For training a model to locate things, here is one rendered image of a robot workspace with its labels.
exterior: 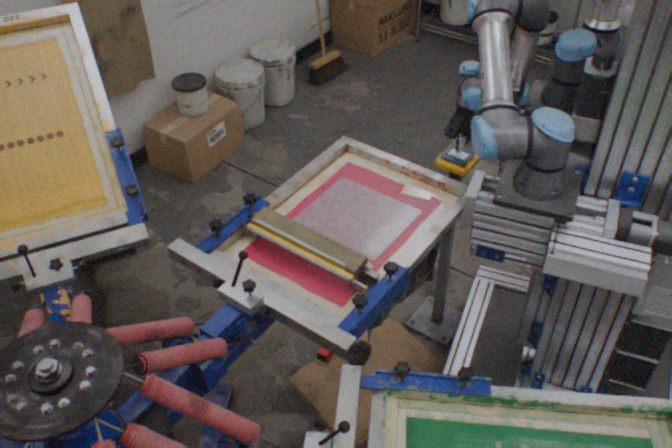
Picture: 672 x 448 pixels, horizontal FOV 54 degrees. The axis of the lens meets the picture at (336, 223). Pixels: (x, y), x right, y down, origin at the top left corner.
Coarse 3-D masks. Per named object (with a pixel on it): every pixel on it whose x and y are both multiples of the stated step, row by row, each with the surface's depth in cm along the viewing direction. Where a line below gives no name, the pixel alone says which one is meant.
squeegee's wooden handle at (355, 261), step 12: (264, 216) 215; (276, 216) 214; (276, 228) 211; (288, 228) 210; (300, 228) 210; (300, 240) 206; (312, 240) 206; (324, 240) 205; (324, 252) 202; (336, 252) 202; (348, 252) 201; (348, 264) 198; (360, 264) 198
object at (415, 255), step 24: (336, 144) 256; (360, 144) 255; (312, 168) 244; (408, 168) 244; (288, 192) 236; (456, 192) 236; (456, 216) 225; (432, 240) 215; (408, 264) 207; (288, 288) 200; (312, 312) 193
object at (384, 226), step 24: (384, 192) 239; (360, 216) 229; (384, 216) 229; (408, 216) 229; (336, 240) 220; (360, 240) 220; (384, 240) 220; (312, 264) 212; (312, 288) 205; (336, 288) 204
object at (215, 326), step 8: (224, 312) 187; (232, 312) 187; (240, 312) 187; (208, 320) 184; (216, 320) 184; (224, 320) 184; (232, 320) 184; (200, 328) 183; (208, 328) 182; (216, 328) 182; (224, 328) 182; (232, 328) 185; (208, 336) 182; (216, 336) 180; (224, 336) 184
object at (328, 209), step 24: (360, 168) 250; (312, 192) 239; (336, 192) 239; (360, 192) 239; (288, 216) 230; (312, 216) 230; (336, 216) 229; (264, 240) 221; (264, 264) 213; (288, 264) 212
